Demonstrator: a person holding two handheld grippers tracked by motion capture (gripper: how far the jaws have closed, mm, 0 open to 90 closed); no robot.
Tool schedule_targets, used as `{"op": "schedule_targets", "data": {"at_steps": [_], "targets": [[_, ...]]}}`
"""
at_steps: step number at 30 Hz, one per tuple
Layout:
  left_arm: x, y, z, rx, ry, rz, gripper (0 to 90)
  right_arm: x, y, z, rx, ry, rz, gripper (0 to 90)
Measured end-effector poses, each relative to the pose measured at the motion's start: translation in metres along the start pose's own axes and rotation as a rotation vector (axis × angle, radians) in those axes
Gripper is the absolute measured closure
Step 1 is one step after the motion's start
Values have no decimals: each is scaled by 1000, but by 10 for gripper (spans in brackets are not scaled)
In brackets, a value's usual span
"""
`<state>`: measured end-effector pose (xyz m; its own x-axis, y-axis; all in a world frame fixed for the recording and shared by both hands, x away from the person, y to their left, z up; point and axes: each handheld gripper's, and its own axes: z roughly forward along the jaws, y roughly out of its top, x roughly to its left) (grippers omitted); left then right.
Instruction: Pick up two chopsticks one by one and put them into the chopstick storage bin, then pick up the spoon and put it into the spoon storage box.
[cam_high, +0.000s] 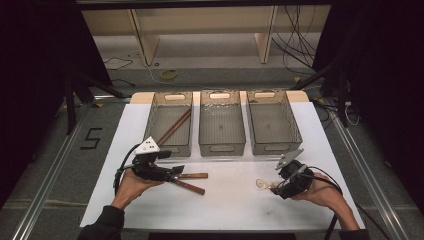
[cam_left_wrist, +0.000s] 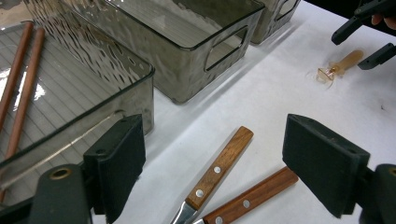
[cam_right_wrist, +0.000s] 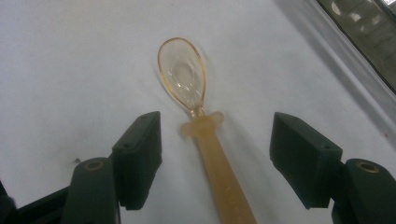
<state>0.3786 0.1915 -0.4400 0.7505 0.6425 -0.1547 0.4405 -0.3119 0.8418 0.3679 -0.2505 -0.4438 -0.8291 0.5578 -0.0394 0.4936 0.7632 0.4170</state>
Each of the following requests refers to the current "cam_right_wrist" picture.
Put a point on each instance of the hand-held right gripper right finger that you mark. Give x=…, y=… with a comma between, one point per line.
x=303, y=161

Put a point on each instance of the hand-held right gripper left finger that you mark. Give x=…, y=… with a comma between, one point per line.
x=137, y=161

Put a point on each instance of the transparent grey plastic bin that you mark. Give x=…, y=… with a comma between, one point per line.
x=370, y=34

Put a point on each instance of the translucent amber plastic spoon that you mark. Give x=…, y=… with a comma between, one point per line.
x=214, y=161

